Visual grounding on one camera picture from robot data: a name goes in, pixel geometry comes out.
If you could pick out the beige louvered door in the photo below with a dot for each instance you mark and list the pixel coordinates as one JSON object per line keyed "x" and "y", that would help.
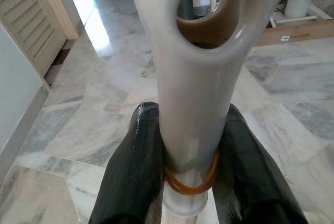
{"x": 28, "y": 17}

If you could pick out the light wooden frame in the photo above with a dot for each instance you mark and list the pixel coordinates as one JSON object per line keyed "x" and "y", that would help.
{"x": 319, "y": 15}

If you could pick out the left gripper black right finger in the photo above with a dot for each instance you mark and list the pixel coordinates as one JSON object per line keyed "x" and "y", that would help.
{"x": 250, "y": 177}

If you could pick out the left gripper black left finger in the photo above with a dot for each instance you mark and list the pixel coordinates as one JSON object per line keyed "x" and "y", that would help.
{"x": 133, "y": 171}

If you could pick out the brown tape roll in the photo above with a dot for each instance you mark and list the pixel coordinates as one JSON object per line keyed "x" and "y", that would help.
{"x": 206, "y": 29}

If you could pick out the orange rubber band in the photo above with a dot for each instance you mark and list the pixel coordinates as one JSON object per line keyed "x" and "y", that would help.
{"x": 182, "y": 188}

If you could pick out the flat brown cardboard box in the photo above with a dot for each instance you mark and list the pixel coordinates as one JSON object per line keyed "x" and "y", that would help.
{"x": 292, "y": 34}

